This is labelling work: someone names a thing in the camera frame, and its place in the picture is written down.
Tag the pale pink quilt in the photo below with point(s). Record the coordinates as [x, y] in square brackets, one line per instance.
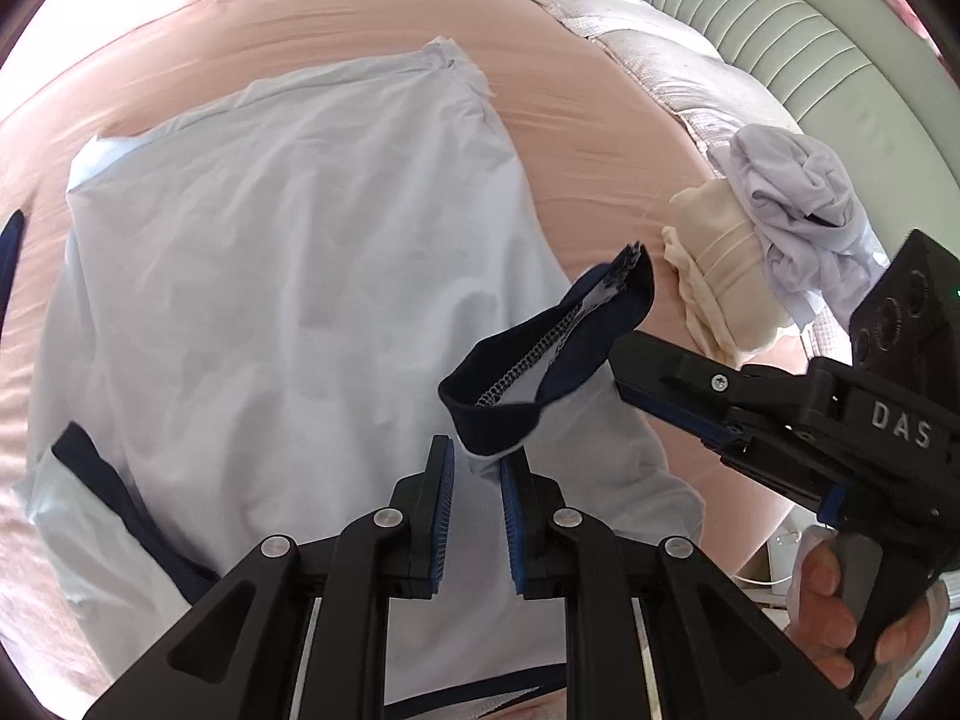
[660, 67]

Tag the grey-green padded headboard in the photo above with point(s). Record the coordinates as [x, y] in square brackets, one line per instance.
[810, 30]

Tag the cream garment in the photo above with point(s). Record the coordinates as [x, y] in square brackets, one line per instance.
[720, 270]

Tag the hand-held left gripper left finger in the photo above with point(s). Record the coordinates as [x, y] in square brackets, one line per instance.
[444, 510]

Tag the person's right hand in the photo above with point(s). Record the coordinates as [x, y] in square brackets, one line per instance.
[821, 600]

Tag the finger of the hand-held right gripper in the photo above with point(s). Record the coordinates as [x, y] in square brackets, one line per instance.
[705, 427]
[675, 375]

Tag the navy blue garment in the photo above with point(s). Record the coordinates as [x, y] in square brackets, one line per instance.
[10, 262]

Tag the bed with pink sheet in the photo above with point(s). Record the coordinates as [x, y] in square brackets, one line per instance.
[375, 15]

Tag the light blue shirt navy trim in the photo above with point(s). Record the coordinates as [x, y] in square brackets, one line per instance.
[300, 277]

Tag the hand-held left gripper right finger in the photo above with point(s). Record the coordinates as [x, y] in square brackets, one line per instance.
[514, 525]

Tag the lavender crumpled garment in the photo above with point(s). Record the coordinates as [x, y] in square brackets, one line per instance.
[802, 202]

